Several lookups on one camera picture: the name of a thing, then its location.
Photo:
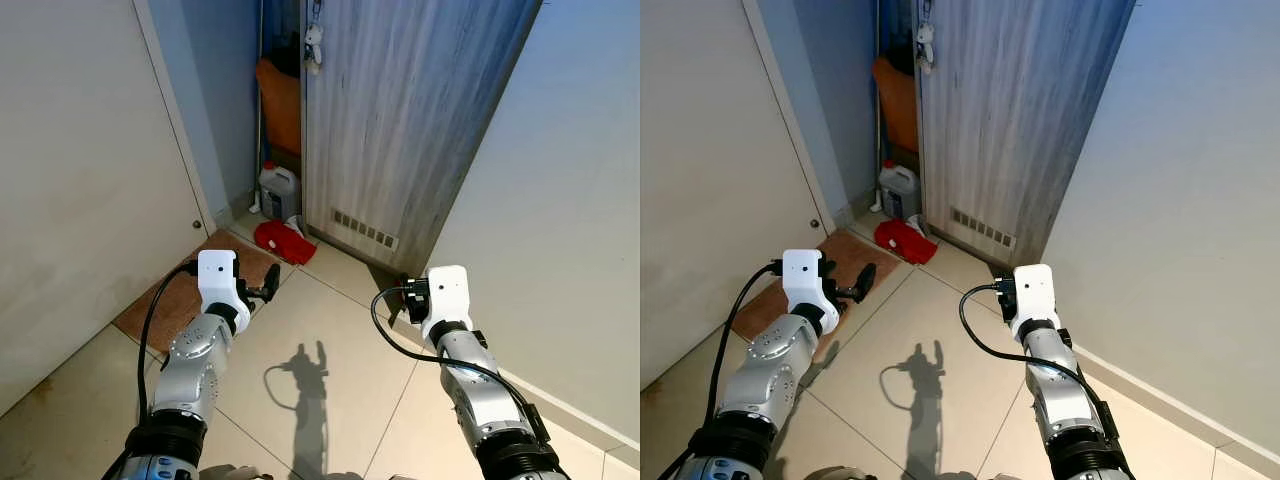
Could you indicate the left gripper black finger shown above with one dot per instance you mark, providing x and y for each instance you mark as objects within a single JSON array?
[
  {"x": 271, "y": 280},
  {"x": 865, "y": 280}
]

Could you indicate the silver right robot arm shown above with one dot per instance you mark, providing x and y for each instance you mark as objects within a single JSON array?
[
  {"x": 480, "y": 400},
  {"x": 1060, "y": 400}
]

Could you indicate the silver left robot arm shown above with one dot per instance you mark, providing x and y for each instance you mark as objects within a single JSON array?
[
  {"x": 190, "y": 365},
  {"x": 765, "y": 370}
]

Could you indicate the red cloth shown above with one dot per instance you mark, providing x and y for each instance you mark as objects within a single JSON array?
[
  {"x": 905, "y": 242},
  {"x": 283, "y": 242}
]

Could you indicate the door vent grille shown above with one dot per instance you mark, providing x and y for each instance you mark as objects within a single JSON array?
[
  {"x": 984, "y": 229},
  {"x": 365, "y": 230}
]

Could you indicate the brown door mat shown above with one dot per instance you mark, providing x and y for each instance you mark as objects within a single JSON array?
[
  {"x": 175, "y": 300},
  {"x": 760, "y": 300}
]

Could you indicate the grey jug with red cap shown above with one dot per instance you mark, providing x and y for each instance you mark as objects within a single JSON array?
[
  {"x": 280, "y": 192},
  {"x": 900, "y": 190}
]

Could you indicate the white door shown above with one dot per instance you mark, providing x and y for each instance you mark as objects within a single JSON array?
[
  {"x": 80, "y": 180},
  {"x": 710, "y": 170}
]

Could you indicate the orange bag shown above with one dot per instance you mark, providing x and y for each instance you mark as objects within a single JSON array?
[
  {"x": 282, "y": 105},
  {"x": 898, "y": 100}
]

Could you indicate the grey wood grain door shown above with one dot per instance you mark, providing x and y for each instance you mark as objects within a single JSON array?
[
  {"x": 1010, "y": 110},
  {"x": 400, "y": 110}
]

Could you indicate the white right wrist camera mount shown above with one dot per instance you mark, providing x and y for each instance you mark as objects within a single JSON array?
[
  {"x": 1036, "y": 292},
  {"x": 448, "y": 295}
]

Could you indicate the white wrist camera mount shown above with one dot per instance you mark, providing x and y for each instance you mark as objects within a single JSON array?
[
  {"x": 216, "y": 278},
  {"x": 448, "y": 295},
  {"x": 802, "y": 278},
  {"x": 1036, "y": 292}
]

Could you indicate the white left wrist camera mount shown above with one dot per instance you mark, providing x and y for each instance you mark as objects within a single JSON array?
[
  {"x": 216, "y": 278},
  {"x": 802, "y": 278}
]

